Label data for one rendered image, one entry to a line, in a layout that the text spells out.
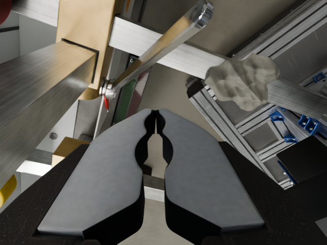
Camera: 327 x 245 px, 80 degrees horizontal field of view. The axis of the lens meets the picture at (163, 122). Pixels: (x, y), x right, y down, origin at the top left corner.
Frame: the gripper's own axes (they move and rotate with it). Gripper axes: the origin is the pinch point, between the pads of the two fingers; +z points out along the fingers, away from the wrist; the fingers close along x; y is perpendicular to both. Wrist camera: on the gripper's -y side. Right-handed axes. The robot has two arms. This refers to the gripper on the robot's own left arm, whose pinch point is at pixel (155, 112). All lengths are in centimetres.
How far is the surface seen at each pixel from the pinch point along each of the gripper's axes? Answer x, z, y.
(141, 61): -1.1, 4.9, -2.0
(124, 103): -7.3, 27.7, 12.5
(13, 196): -47, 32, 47
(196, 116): 24, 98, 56
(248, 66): 10.3, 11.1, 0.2
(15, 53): -31.0, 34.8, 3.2
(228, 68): 8.1, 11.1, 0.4
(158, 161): -1, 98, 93
